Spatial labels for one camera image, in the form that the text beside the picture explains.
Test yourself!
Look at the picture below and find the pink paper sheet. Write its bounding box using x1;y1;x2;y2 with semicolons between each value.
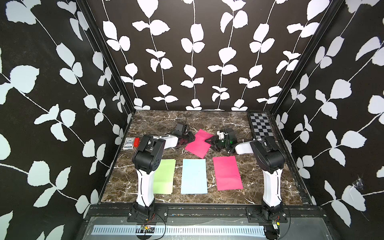
213;156;243;191
185;129;214;159

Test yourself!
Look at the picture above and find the light blue paper sheet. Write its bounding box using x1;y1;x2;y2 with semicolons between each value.
181;159;208;195

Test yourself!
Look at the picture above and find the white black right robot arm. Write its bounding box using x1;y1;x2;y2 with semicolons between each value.
205;133;286;221

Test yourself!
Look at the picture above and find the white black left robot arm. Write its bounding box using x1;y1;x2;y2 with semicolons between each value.
132;132;195;218

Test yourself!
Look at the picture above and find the black white chessboard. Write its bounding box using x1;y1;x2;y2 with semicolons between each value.
247;112;276;140

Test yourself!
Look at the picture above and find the playing card box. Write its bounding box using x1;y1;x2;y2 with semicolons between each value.
123;137;140;151

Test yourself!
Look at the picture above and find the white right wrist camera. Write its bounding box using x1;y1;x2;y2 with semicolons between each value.
217;128;236;141

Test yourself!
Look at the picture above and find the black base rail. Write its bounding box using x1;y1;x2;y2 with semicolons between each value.
86;203;327;225

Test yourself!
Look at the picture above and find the white slotted cable duct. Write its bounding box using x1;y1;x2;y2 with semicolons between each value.
91;225;265;238

